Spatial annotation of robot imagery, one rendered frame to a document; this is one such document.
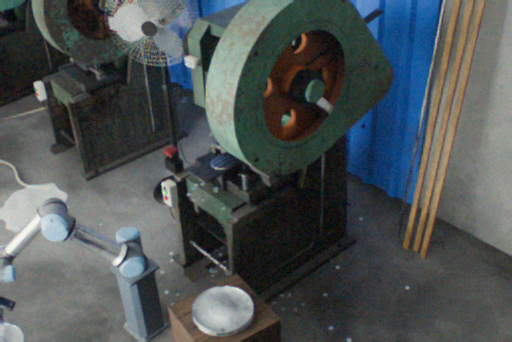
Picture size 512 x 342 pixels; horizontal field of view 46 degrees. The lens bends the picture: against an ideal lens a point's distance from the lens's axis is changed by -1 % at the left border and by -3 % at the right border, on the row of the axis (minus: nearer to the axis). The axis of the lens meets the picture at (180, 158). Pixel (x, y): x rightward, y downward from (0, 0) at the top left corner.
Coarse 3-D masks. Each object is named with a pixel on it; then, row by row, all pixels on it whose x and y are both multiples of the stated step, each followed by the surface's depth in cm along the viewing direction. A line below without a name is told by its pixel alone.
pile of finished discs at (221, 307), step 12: (216, 288) 298; (228, 288) 297; (204, 300) 292; (216, 300) 291; (228, 300) 290; (240, 300) 290; (192, 312) 286; (204, 312) 286; (216, 312) 284; (228, 312) 283; (240, 312) 283; (252, 312) 283; (204, 324) 279; (216, 324) 279; (228, 324) 278; (240, 324) 277
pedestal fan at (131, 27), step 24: (120, 0) 353; (144, 0) 342; (168, 0) 344; (192, 0) 339; (120, 24) 359; (144, 24) 347; (120, 48) 370; (168, 48) 364; (168, 96) 390; (168, 120) 400
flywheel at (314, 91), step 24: (288, 48) 255; (312, 48) 264; (336, 48) 274; (288, 72) 259; (312, 72) 254; (336, 72) 280; (264, 96) 259; (288, 96) 261; (312, 96) 255; (336, 96) 283; (312, 120) 284
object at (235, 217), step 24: (336, 144) 326; (312, 168) 322; (336, 168) 335; (288, 192) 317; (312, 192) 330; (336, 192) 345; (240, 216) 301; (264, 216) 314; (288, 216) 327; (312, 216) 343; (336, 216) 356; (240, 240) 310; (264, 240) 324; (288, 240) 338; (312, 240) 353; (336, 240) 366; (240, 264) 317; (264, 264) 333; (288, 264) 346; (312, 264) 354; (264, 288) 340
